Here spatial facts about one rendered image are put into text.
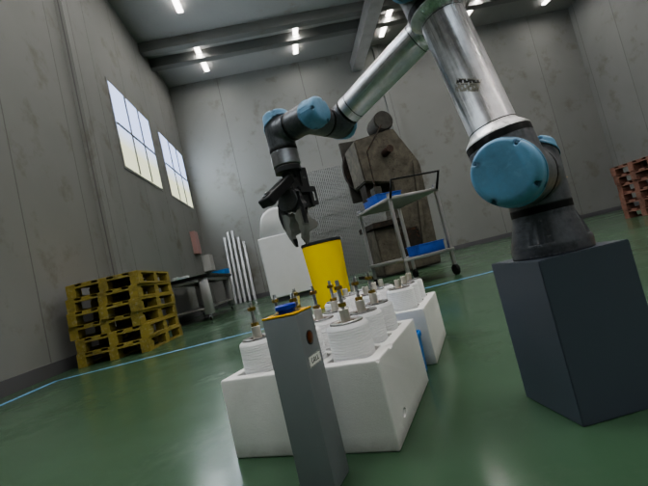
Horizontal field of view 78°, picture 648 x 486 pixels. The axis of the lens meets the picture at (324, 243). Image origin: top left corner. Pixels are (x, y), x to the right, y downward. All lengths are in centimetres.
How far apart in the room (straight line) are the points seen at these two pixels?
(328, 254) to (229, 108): 904
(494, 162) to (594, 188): 1382
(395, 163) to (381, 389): 612
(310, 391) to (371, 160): 608
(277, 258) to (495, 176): 632
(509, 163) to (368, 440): 58
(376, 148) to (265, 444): 608
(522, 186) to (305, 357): 47
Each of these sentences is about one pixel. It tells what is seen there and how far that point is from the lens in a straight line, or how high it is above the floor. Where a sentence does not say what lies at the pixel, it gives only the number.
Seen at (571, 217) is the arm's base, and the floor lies 36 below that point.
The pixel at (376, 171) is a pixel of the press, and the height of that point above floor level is 171.
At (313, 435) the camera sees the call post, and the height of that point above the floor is 10.
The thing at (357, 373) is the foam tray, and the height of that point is 16.
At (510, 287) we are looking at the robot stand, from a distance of 93.
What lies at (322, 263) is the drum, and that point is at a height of 42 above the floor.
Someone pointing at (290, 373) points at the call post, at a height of 21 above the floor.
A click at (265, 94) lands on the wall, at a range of 1245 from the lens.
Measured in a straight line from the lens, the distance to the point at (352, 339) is 86.
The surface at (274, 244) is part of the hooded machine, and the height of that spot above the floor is 98.
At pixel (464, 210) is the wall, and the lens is 1240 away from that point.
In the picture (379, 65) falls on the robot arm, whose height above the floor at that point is 83.
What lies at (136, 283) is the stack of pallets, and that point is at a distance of 434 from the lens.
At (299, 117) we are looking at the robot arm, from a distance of 103.
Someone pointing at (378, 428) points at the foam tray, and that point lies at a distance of 87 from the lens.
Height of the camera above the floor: 38
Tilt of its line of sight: 4 degrees up
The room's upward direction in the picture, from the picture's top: 14 degrees counter-clockwise
